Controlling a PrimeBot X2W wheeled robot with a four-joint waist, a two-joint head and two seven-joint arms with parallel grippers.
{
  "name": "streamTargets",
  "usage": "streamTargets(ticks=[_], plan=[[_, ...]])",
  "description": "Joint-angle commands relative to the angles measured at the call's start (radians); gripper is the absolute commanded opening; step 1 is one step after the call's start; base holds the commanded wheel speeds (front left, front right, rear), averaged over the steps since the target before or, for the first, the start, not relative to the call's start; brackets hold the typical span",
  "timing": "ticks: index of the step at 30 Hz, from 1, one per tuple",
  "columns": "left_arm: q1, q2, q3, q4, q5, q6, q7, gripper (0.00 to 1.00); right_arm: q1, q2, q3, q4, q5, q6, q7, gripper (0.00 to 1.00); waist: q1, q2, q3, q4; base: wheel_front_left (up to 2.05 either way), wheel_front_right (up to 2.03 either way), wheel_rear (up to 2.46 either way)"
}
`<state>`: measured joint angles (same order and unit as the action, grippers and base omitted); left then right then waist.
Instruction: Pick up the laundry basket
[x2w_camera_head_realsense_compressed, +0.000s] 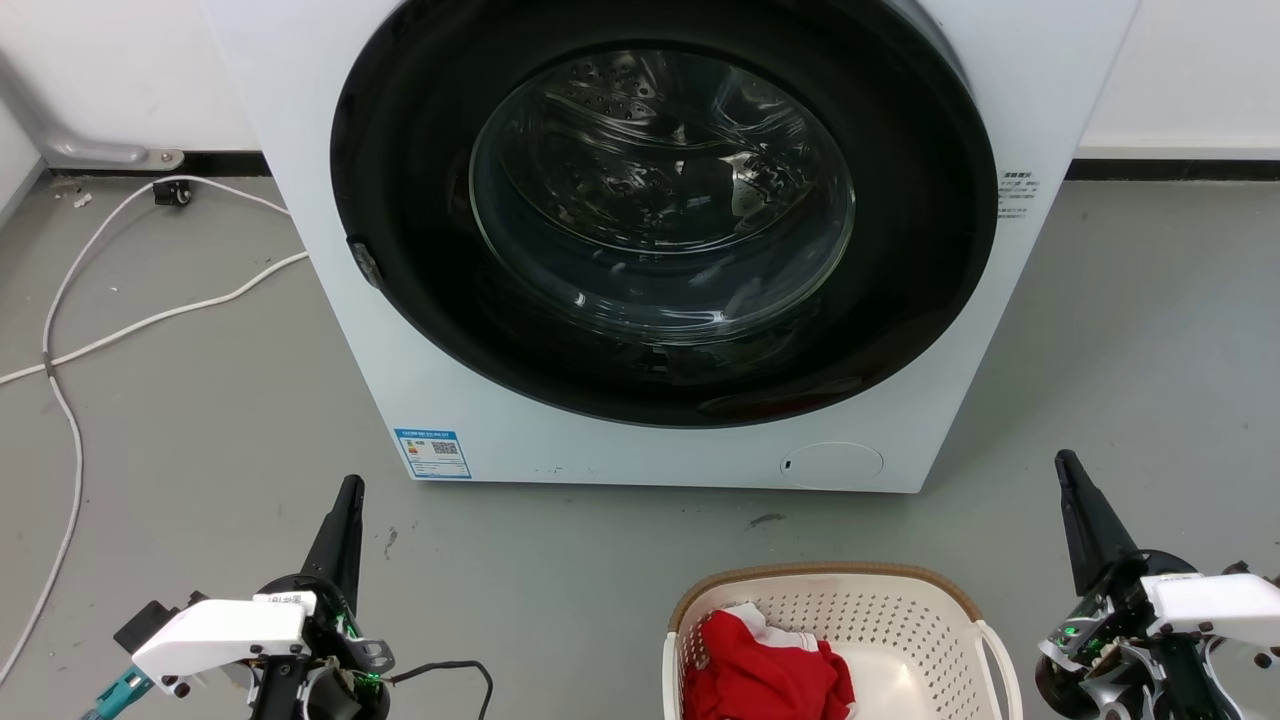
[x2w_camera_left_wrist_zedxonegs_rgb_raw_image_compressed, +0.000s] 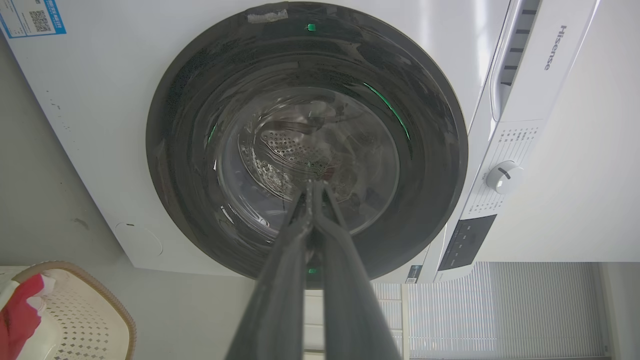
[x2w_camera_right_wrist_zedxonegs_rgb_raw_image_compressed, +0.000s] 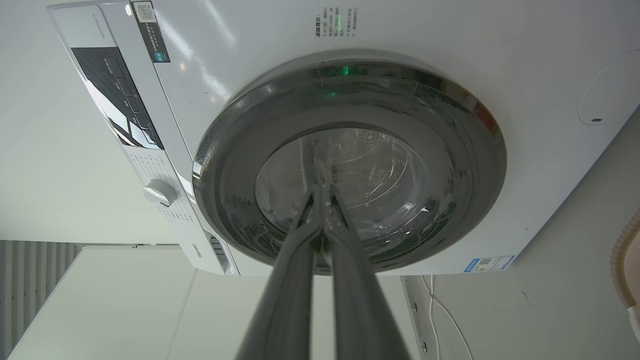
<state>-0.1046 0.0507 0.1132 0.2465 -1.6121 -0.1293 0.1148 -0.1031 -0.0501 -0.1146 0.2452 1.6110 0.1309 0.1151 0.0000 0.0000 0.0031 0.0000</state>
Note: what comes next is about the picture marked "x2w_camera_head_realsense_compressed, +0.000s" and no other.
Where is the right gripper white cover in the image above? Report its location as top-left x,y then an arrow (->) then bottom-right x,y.
1034,450 -> 1280,720

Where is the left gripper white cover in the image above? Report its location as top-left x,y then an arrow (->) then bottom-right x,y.
113,476 -> 397,720

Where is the cream perforated laundry basket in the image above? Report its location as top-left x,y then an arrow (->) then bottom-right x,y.
661,562 -> 1024,720

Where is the blue energy label sticker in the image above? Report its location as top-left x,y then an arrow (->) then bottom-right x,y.
393,428 -> 473,481

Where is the round white filter cover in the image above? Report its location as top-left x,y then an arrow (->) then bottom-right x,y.
779,441 -> 886,491

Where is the black round washer door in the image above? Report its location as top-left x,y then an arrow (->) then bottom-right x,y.
330,0 -> 1000,429

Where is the grey door latch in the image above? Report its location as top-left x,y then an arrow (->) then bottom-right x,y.
346,236 -> 385,291

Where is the white garment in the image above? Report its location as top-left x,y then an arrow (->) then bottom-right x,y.
720,602 -> 843,653

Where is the small printed text label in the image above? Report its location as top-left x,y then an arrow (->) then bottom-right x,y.
997,170 -> 1041,221

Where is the red garment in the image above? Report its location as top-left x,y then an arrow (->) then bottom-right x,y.
681,609 -> 859,720

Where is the white front-load washing machine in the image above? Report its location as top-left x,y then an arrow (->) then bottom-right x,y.
198,0 -> 1142,494

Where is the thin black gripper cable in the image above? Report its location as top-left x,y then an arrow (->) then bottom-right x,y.
386,659 -> 496,720

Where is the teal cable connector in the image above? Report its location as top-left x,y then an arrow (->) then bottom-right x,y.
82,667 -> 153,720

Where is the long looping white cable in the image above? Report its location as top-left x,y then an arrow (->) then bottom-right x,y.
0,175 -> 293,689

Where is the white power cable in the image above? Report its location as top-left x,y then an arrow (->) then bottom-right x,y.
0,250 -> 310,388

